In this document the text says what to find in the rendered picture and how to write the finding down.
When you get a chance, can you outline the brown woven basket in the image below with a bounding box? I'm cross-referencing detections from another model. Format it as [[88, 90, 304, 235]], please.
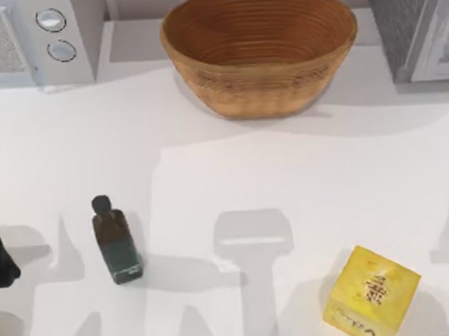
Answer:
[[158, 0, 363, 125]]

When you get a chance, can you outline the dark green bottle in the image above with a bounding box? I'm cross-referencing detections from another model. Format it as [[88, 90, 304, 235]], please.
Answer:
[[89, 192, 144, 287]]

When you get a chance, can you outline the yellow box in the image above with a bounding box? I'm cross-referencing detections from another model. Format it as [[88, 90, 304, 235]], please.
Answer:
[[318, 241, 426, 336]]

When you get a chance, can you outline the pale microwave oven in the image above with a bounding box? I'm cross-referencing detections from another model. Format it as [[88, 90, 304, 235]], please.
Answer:
[[0, 0, 112, 90]]

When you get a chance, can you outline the round microwave knob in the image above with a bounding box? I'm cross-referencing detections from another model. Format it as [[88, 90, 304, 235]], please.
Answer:
[[35, 7, 68, 34], [46, 38, 78, 63]]

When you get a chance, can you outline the grey cabinet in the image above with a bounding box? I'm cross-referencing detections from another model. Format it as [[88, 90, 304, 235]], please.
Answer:
[[366, 0, 449, 86]]

